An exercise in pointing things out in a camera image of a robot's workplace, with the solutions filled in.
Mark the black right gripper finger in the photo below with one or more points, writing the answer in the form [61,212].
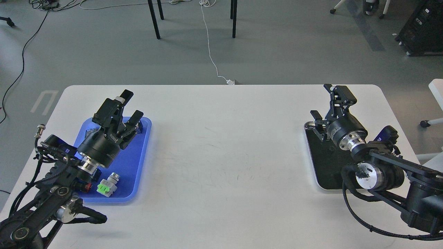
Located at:
[316,115]
[341,100]

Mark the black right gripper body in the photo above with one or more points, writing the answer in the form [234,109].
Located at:
[345,132]

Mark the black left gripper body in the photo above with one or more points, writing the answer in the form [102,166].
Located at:
[101,146]

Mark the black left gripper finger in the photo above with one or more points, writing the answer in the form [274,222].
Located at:
[135,118]
[111,111]

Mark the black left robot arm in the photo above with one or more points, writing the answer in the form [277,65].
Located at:
[51,198]

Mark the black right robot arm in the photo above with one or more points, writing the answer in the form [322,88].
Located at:
[372,171]

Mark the blue plastic tray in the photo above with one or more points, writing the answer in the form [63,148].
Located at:
[128,164]

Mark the silver metal tray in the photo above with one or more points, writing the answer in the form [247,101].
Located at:
[327,160]

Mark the red emergency stop button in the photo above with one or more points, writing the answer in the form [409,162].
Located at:
[85,187]

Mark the black equipment cart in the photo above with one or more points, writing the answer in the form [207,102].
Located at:
[422,35]

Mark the white office chair base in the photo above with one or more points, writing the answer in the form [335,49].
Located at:
[369,7]

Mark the green white push button switch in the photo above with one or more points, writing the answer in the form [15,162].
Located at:
[108,186]

